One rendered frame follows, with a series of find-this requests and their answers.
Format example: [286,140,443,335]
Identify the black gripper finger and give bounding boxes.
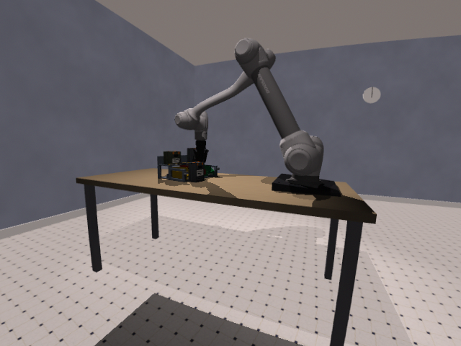
[200,149,209,162]
[193,149,200,161]

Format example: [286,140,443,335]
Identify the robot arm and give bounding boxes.
[175,38,324,188]

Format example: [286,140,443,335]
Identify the dark grey bin shelf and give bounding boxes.
[157,155,220,182]

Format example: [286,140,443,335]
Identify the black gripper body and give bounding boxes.
[196,141,206,153]

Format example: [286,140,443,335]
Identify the green open bin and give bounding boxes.
[204,166,214,177]

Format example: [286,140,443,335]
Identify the yellow open bin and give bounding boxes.
[172,167,188,179]

